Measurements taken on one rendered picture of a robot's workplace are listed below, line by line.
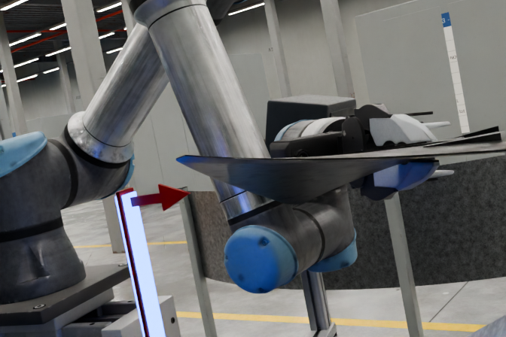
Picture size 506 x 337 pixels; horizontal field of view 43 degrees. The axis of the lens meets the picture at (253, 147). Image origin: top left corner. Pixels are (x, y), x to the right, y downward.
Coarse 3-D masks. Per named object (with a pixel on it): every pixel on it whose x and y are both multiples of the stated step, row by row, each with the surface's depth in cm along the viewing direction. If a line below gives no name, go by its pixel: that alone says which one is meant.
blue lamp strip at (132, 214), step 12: (132, 192) 57; (132, 216) 56; (132, 228) 56; (132, 240) 56; (144, 240) 58; (144, 252) 57; (144, 264) 57; (144, 276) 57; (144, 288) 56; (144, 300) 56; (156, 300) 58; (156, 312) 58; (156, 324) 57; (156, 336) 57
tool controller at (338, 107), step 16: (304, 96) 126; (320, 96) 129; (336, 96) 133; (272, 112) 111; (288, 112) 110; (304, 112) 109; (320, 112) 108; (336, 112) 113; (352, 112) 128; (272, 128) 112
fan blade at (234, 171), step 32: (192, 160) 44; (224, 160) 44; (256, 160) 43; (288, 160) 43; (320, 160) 43; (352, 160) 43; (384, 160) 52; (256, 192) 59; (288, 192) 60; (320, 192) 62
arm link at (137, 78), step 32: (224, 0) 87; (128, 64) 93; (160, 64) 93; (96, 96) 99; (128, 96) 95; (96, 128) 99; (128, 128) 99; (96, 160) 100; (128, 160) 105; (96, 192) 105
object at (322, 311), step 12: (300, 276) 107; (312, 276) 106; (312, 288) 108; (324, 288) 109; (312, 300) 108; (324, 300) 107; (312, 312) 107; (324, 312) 107; (312, 324) 107; (324, 324) 107
